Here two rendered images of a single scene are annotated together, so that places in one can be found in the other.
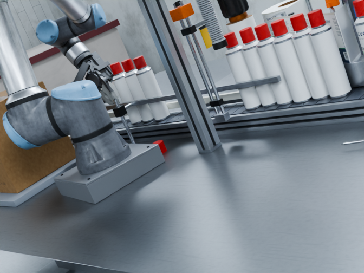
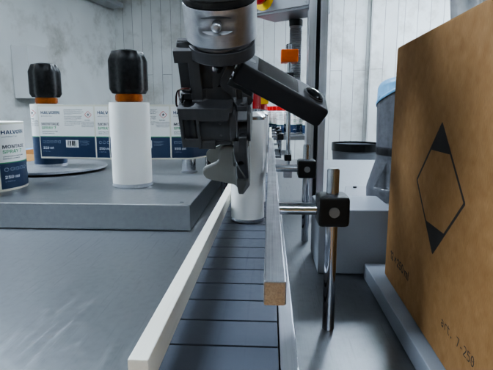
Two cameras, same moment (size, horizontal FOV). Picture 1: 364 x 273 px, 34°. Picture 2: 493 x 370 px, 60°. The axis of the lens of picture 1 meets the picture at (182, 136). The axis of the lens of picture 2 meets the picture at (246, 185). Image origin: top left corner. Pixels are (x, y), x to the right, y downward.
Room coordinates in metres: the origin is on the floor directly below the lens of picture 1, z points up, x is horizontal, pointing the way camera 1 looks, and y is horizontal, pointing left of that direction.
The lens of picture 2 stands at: (2.38, 0.56, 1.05)
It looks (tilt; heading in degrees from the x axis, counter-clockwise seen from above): 10 degrees down; 224
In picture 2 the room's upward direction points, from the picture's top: straight up
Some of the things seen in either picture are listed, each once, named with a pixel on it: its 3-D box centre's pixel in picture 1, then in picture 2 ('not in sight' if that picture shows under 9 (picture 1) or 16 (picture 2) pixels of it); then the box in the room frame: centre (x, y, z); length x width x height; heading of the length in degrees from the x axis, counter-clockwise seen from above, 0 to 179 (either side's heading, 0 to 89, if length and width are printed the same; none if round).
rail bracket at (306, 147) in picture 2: (129, 120); (293, 193); (1.81, 0.13, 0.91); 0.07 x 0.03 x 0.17; 130
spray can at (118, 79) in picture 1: (127, 92); (247, 154); (1.90, 0.11, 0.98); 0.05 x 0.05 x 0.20
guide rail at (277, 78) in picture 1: (140, 102); (271, 165); (1.81, 0.08, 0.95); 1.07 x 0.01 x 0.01; 40
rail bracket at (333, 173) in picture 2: not in sight; (308, 250); (2.04, 0.33, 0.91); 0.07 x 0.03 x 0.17; 130
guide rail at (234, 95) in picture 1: (162, 106); (229, 192); (1.85, 0.02, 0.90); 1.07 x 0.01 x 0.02; 40
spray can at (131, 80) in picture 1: (138, 90); not in sight; (1.86, 0.07, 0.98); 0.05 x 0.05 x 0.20
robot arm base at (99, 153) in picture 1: (98, 145); (406, 171); (1.57, 0.22, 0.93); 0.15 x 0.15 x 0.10
